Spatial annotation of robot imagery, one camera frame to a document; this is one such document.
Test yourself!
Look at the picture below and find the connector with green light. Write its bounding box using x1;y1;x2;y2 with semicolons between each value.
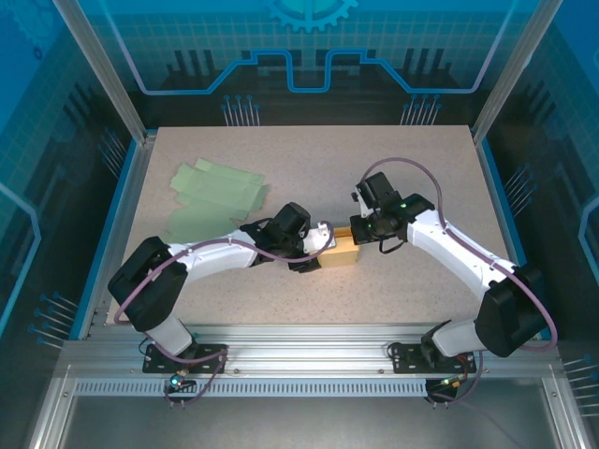
166;369;197;394
425;373;464;398

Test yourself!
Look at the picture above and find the green paper box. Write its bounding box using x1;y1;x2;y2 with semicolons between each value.
166;157;271;244

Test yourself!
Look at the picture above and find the yellow paper box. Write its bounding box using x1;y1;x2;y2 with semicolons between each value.
316;225;362;269

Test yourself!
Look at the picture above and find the slotted grey cable duct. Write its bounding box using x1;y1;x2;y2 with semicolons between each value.
72;379;439;398

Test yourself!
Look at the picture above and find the aluminium frame beam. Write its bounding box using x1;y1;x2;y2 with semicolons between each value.
60;323;562;381

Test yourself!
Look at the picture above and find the aluminium side rail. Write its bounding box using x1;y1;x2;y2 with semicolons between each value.
77;133;158;340

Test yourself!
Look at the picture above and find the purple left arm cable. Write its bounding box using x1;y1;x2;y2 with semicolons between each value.
114;237;329;408

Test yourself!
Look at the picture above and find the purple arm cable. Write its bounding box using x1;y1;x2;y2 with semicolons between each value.
362;157;559;406
114;237;329;408

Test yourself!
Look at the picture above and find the blue table edge strip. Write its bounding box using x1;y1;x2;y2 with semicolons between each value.
476;139;548;340
69;139;141;340

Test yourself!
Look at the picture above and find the aluminium frame post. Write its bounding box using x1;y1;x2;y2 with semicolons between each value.
470;0;565;145
51;0;158;145

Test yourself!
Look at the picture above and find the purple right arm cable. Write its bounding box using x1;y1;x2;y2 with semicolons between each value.
362;157;559;406

